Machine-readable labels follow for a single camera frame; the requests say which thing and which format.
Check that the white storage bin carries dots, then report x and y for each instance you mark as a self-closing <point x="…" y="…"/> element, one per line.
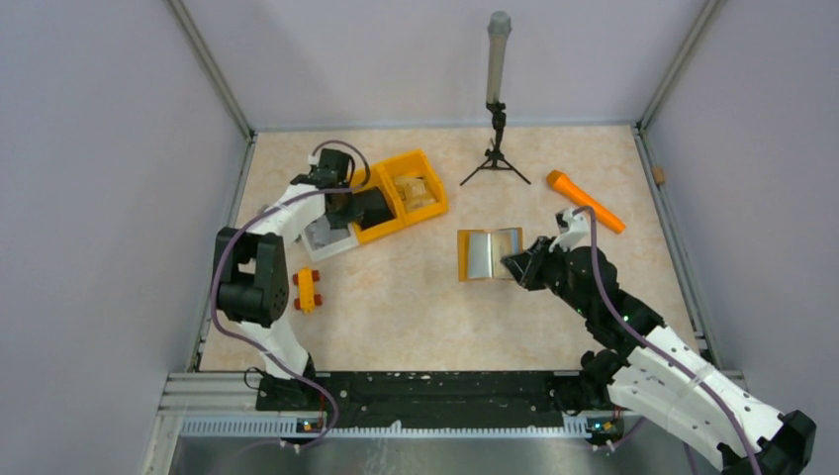
<point x="332" y="250"/>

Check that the yellow red toy block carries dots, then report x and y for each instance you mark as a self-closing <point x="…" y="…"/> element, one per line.
<point x="308" y="298"/>

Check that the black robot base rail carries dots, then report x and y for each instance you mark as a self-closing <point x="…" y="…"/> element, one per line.
<point x="458" y="403"/>

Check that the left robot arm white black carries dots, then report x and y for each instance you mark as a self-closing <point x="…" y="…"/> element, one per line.
<point x="250" y="290"/>

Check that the yellow double storage bin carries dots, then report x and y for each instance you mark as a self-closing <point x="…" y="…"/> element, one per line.
<point x="413" y="163"/>

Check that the small wooden block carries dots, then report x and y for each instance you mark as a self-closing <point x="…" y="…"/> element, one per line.
<point x="658" y="174"/>

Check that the black item in bin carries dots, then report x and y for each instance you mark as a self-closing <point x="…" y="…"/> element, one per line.
<point x="375" y="208"/>

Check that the black tripod stand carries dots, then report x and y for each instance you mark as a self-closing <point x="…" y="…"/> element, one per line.
<point x="495" y="159"/>

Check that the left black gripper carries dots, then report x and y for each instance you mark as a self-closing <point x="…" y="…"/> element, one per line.
<point x="341" y="220"/>

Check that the orange toy microphone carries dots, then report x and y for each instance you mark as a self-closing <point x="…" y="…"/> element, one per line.
<point x="561" y="183"/>

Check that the grey microphone on stand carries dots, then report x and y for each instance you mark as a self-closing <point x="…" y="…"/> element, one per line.
<point x="499" y="30"/>

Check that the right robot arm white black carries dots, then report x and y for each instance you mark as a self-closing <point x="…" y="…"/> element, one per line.
<point x="646" y="368"/>

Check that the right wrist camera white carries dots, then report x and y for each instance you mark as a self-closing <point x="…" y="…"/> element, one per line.
<point x="572" y="229"/>

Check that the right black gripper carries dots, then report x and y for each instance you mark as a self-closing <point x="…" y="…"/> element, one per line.
<point x="519" y="263"/>

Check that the grey parts in white bin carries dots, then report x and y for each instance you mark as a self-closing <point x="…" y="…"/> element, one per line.
<point x="321" y="234"/>

